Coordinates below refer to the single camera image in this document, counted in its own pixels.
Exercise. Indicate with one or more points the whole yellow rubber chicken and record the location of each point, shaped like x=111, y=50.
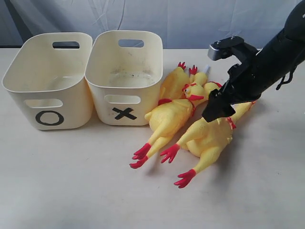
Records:
x=166, y=119
x=206, y=141

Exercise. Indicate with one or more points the cream bin marked X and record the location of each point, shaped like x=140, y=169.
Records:
x=124, y=73

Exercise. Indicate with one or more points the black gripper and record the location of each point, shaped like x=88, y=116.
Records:
x=220, y=101

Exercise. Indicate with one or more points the cream bin marked O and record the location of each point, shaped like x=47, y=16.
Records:
x=46, y=80

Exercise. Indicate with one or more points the headless yellow chicken body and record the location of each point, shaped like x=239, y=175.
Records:
x=172, y=86

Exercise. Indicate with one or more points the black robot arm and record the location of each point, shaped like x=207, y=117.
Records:
x=258, y=69

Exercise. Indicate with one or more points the severed yellow chicken head neck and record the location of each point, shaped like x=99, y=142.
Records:
x=201, y=78

